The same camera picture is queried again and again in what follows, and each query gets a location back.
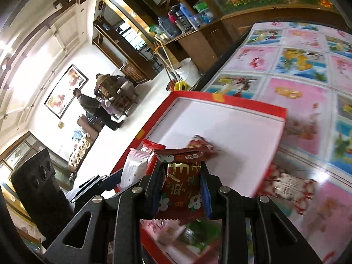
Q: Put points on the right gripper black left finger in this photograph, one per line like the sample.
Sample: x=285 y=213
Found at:
x=103 y=221

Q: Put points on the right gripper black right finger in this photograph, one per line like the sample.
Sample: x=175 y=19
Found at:
x=252 y=223

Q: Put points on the pink Lotso bear snack packet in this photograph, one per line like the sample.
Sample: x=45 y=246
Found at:
x=164 y=232

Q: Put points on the red white candy packet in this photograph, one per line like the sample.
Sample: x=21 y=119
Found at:
x=300 y=192

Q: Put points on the white pink-edged snack packet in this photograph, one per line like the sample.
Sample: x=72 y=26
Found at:
x=134 y=168

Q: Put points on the red flower snack packet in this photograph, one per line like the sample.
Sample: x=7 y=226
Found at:
x=180 y=197
x=198 y=143

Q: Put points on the seated person brown jacket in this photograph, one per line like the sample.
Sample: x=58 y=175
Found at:
x=118 y=90

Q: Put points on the yellow broom and dustpan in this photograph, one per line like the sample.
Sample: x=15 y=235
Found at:
x=175 y=81

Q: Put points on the colourful fruit pattern tablecloth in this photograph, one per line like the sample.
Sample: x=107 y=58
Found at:
x=306 y=69

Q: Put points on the white plastic bucket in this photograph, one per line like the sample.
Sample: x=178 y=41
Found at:
x=187 y=70

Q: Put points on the wooden sideboard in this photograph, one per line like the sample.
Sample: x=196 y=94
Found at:
x=205 y=45

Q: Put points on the bottles on sideboard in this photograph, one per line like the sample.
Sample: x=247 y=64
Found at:
x=180 y=20

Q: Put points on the framed wall picture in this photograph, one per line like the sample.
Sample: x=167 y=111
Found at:
x=62 y=94

